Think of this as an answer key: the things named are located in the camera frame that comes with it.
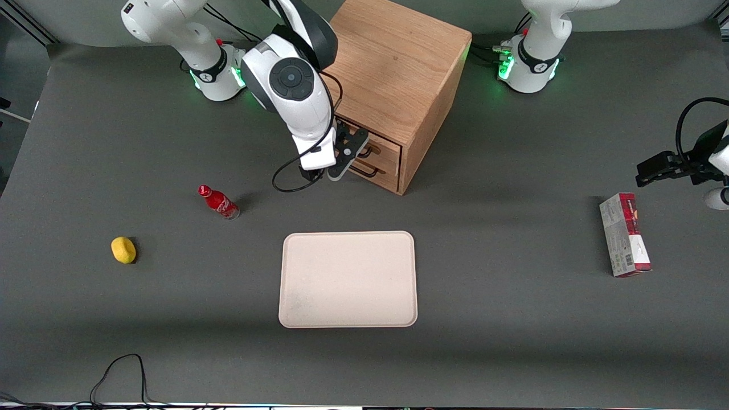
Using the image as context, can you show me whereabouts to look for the beige plastic tray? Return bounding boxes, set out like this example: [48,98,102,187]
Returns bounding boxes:
[278,231,418,329]

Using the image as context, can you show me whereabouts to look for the black looped floor cable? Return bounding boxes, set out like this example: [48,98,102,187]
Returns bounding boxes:
[88,354,171,408]

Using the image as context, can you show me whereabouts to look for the black left arm base cables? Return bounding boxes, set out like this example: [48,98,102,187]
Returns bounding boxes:
[470,11,534,67]

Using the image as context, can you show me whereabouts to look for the black arm base cables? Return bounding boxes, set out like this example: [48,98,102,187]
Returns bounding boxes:
[470,11,534,67]
[204,3,263,46]

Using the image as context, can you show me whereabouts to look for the black right arm base cables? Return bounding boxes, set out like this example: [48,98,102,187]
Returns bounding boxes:
[204,3,263,46]

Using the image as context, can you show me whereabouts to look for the yellow lemon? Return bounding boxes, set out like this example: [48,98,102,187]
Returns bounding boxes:
[110,236,137,264]

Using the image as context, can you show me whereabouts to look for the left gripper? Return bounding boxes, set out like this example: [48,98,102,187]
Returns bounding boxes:
[636,121,729,188]

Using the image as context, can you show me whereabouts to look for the grey table mat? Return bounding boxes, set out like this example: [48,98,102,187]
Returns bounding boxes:
[0,23,729,406]

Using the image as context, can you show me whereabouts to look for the wooden drawer cabinet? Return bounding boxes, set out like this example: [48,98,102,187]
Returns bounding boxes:
[319,0,473,196]

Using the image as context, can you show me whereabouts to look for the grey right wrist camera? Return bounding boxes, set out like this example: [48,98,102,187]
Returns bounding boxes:
[327,129,370,182]

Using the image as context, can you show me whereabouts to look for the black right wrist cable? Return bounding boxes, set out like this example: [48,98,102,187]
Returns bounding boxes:
[272,71,344,194]

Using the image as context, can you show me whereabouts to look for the grey and red carton box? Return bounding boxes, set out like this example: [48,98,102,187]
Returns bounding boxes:
[599,192,653,278]

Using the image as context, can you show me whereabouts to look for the red cola bottle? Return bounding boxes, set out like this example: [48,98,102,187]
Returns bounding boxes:
[198,184,240,220]

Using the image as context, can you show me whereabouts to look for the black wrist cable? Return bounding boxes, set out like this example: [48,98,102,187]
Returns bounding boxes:
[675,97,729,163]
[272,71,344,194]

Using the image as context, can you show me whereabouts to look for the wooden drawer with black handle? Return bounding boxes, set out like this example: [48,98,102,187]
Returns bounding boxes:
[335,114,403,171]
[346,159,402,192]

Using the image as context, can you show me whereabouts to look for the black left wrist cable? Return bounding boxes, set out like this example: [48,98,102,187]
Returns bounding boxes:
[675,97,729,163]

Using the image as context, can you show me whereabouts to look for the black frame strut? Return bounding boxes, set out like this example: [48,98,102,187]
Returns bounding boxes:
[0,0,60,46]

